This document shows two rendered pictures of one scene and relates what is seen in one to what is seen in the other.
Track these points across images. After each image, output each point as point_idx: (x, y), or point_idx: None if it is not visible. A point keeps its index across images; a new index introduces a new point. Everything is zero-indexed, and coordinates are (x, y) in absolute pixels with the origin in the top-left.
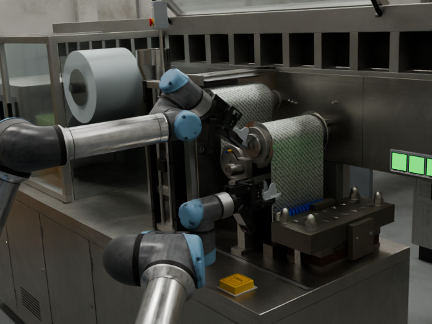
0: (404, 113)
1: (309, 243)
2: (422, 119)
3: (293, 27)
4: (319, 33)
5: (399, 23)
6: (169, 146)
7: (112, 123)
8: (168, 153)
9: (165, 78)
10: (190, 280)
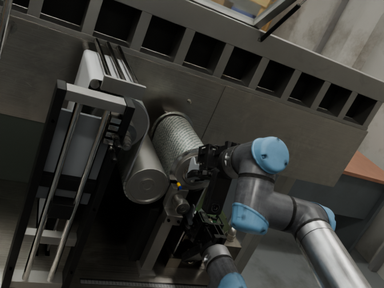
0: (248, 121)
1: (238, 252)
2: (259, 127)
3: (162, 11)
4: (194, 31)
5: (273, 54)
6: (98, 189)
7: (364, 276)
8: (82, 194)
9: (275, 155)
10: None
